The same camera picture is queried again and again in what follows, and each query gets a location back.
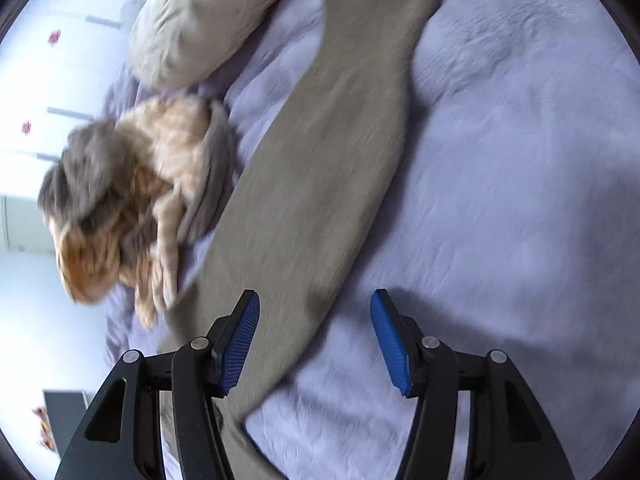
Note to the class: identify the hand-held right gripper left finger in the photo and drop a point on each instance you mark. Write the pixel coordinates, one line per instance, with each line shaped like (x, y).
(241, 342)

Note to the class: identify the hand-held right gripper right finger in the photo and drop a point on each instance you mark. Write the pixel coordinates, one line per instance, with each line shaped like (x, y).
(391, 345)

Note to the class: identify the olive knit sweater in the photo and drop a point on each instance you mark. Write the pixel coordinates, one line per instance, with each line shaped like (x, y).
(325, 160)

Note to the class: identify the dark grey panel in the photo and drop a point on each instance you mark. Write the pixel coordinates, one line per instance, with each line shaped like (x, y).
(65, 420)

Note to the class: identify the lavender plush blanket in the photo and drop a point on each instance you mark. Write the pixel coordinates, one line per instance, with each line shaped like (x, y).
(500, 185)

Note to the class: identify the cream striped fleece garment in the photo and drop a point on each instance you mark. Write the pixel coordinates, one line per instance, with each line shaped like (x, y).
(165, 160)

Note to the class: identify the red window sticker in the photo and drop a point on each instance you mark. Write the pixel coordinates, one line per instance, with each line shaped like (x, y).
(26, 127)
(54, 36)

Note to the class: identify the cream pillow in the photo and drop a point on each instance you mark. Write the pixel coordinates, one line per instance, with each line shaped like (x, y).
(200, 20)

